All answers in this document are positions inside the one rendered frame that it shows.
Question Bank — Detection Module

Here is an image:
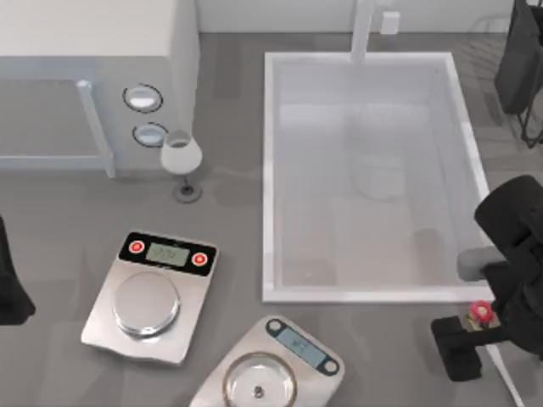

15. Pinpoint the pale microwave door handle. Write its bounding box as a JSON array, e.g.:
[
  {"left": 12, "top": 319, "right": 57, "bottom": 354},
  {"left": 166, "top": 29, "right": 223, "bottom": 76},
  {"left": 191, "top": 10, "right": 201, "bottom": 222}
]
[{"left": 76, "top": 79, "right": 116, "bottom": 178}]

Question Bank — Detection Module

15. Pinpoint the white wall socket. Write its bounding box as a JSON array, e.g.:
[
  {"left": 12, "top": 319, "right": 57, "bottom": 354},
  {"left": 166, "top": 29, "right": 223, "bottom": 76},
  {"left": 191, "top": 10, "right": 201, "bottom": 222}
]
[{"left": 379, "top": 11, "right": 401, "bottom": 36}]

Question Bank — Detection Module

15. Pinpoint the pale microwave oven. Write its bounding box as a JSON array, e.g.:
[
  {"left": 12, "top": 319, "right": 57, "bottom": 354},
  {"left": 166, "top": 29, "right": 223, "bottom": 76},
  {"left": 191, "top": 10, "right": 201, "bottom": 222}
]
[{"left": 0, "top": 0, "right": 201, "bottom": 179}]

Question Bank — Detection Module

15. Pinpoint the tall white tap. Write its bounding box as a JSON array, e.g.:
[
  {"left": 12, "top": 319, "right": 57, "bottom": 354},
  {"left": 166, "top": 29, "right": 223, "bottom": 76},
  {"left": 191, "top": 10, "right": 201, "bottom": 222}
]
[{"left": 350, "top": 0, "right": 398, "bottom": 65}]

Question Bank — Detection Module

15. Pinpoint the silver scale with red buttons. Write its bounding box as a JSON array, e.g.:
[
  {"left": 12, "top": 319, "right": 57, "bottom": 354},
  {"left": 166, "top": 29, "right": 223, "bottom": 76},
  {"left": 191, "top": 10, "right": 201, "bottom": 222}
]
[{"left": 80, "top": 230, "right": 219, "bottom": 367}]

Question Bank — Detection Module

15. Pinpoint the silver scale with blue display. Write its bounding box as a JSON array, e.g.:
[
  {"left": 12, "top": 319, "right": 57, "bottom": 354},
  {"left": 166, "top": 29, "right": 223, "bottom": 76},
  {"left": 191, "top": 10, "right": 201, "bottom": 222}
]
[{"left": 188, "top": 314, "right": 346, "bottom": 407}]

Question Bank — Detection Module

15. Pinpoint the pale microwave door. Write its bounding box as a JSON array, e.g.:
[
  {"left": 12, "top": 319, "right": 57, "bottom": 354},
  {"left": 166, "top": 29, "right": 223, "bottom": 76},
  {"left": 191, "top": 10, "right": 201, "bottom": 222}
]
[{"left": 0, "top": 78, "right": 116, "bottom": 178}]

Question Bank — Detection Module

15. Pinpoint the clear wine glass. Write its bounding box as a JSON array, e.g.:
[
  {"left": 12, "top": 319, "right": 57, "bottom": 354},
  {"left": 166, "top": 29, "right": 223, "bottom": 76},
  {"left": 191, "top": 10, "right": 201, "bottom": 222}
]
[{"left": 160, "top": 129, "right": 204, "bottom": 204}]

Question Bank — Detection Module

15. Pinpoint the large round microwave knob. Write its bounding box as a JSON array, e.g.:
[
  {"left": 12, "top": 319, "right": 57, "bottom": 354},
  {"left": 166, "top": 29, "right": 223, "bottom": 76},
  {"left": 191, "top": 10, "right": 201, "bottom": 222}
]
[{"left": 122, "top": 83, "right": 164, "bottom": 114}]

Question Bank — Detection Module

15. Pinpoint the white sink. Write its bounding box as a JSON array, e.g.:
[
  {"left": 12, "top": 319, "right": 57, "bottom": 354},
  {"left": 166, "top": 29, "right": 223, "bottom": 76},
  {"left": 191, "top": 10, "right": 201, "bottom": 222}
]
[{"left": 261, "top": 51, "right": 498, "bottom": 304}]

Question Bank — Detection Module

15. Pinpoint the black chair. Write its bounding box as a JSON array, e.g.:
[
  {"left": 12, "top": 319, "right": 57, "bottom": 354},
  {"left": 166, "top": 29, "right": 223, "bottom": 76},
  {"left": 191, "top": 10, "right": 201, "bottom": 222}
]
[{"left": 494, "top": 0, "right": 543, "bottom": 149}]

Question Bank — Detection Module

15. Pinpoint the small red and yellow object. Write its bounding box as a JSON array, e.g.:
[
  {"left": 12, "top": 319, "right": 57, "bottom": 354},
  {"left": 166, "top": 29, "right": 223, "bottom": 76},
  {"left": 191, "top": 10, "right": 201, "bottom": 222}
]
[{"left": 465, "top": 300, "right": 495, "bottom": 331}]

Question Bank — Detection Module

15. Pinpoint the small round microwave knob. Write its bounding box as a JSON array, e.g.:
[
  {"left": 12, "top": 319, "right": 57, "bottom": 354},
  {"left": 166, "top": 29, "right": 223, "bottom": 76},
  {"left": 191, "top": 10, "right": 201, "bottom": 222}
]
[{"left": 132, "top": 122, "right": 170, "bottom": 148}]

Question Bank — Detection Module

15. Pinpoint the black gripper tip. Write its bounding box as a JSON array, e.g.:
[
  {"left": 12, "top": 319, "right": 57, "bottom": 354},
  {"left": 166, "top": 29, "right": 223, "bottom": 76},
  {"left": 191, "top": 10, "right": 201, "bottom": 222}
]
[{"left": 0, "top": 215, "right": 36, "bottom": 327}]

